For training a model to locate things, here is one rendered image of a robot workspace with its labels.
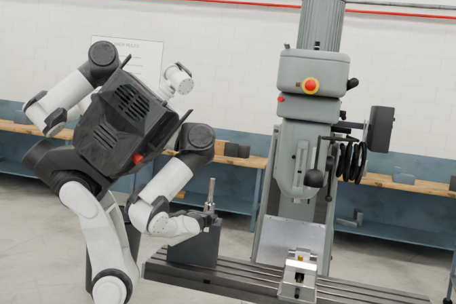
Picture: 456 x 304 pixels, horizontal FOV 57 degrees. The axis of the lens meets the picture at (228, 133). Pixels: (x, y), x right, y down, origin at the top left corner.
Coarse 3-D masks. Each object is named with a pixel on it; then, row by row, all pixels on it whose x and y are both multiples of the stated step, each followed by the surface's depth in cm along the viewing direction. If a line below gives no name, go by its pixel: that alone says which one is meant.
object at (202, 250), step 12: (204, 228) 180; (216, 228) 180; (192, 240) 181; (204, 240) 180; (216, 240) 180; (168, 252) 182; (180, 252) 181; (192, 252) 181; (204, 252) 181; (216, 252) 181; (192, 264) 182; (204, 264) 181
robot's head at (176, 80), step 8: (168, 72) 143; (176, 72) 141; (184, 72) 141; (168, 80) 142; (176, 80) 138; (184, 80) 138; (192, 80) 140; (168, 88) 141; (176, 88) 139; (184, 88) 140; (192, 88) 142
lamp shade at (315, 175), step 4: (308, 172) 149; (312, 172) 148; (316, 172) 148; (320, 172) 148; (304, 176) 151; (308, 176) 148; (312, 176) 147; (316, 176) 147; (320, 176) 148; (304, 180) 150; (308, 180) 148; (312, 180) 147; (316, 180) 147; (320, 180) 147; (304, 184) 150; (308, 184) 148; (312, 184) 147; (316, 184) 147; (320, 184) 148
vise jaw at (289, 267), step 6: (288, 258) 173; (294, 258) 173; (288, 264) 170; (294, 264) 170; (300, 264) 169; (306, 264) 169; (312, 264) 169; (288, 270) 170; (294, 270) 169; (300, 270) 169; (306, 270) 168; (312, 270) 167
